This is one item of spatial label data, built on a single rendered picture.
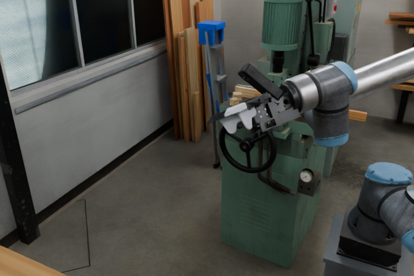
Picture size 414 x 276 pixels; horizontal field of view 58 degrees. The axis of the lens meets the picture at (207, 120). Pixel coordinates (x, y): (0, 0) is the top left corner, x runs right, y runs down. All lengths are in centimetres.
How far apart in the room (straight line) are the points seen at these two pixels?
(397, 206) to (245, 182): 91
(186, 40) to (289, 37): 155
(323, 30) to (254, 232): 116
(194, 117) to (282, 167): 167
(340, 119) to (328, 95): 9
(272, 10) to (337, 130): 92
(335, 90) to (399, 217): 58
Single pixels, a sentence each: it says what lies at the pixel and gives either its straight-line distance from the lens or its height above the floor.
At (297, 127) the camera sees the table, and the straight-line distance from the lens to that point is 180.
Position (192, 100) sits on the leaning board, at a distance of 337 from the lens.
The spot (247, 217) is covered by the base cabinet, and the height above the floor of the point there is 26.
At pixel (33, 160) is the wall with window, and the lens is 252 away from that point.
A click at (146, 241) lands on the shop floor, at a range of 243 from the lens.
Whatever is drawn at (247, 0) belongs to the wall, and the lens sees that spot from 441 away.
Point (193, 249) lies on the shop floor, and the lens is 236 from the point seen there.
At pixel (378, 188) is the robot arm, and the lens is 145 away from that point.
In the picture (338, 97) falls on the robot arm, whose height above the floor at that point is 130.
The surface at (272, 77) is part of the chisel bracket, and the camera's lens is 189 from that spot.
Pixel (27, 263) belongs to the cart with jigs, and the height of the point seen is 53.
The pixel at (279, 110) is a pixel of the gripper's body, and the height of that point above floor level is 128.
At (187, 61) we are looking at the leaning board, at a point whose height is 76.
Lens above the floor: 161
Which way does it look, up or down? 24 degrees down
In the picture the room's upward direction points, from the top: straight up
